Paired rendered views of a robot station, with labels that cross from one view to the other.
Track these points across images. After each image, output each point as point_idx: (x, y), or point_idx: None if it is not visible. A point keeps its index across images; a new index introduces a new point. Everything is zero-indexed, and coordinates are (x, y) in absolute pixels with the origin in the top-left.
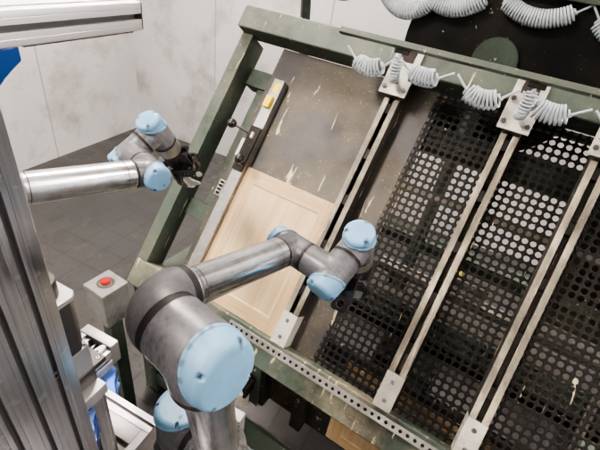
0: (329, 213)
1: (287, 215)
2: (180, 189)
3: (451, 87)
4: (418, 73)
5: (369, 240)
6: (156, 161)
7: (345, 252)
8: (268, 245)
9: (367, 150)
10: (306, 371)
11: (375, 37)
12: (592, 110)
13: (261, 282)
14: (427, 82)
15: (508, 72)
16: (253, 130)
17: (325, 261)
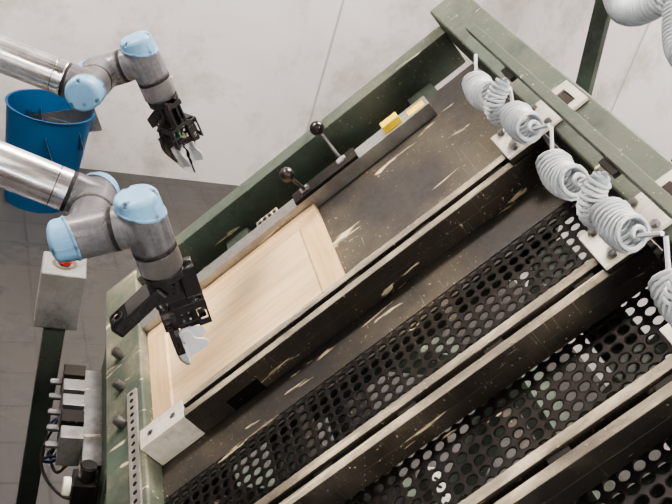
0: (321, 293)
1: (296, 285)
2: (231, 203)
3: (586, 166)
4: (508, 111)
5: (129, 204)
6: (95, 76)
7: (105, 210)
8: (45, 162)
9: (426, 223)
10: (135, 498)
11: (490, 44)
12: (660, 233)
13: (204, 361)
14: (529, 135)
15: (581, 132)
16: (347, 155)
17: (82, 209)
